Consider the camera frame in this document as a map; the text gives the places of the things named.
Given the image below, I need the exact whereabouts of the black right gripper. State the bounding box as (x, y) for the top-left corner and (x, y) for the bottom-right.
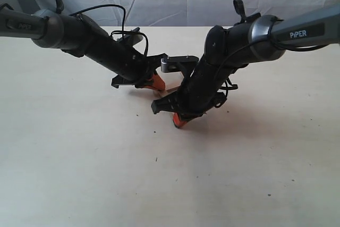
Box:
(150, 59), (228, 130)

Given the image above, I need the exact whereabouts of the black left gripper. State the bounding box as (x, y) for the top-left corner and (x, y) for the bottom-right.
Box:
(110, 43), (168, 93)

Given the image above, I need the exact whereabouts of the small wooden stick top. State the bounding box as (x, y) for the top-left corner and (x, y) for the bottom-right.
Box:
(155, 86), (179, 97)

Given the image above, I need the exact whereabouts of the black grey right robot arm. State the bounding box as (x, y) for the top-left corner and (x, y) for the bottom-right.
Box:
(151, 0), (339, 128)

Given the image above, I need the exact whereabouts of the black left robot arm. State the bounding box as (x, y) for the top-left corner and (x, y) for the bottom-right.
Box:
(1, 3), (165, 91)

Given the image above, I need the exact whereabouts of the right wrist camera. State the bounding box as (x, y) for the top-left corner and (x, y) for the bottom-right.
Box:
(160, 55), (199, 73)

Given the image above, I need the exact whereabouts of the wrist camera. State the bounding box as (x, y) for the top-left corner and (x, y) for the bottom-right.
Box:
(110, 27), (143, 46)
(160, 55), (199, 73)

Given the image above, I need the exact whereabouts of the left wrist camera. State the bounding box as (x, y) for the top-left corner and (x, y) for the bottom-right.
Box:
(110, 27), (143, 46)

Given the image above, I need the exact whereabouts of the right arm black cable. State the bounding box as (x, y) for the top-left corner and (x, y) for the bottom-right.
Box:
(233, 0), (249, 22)

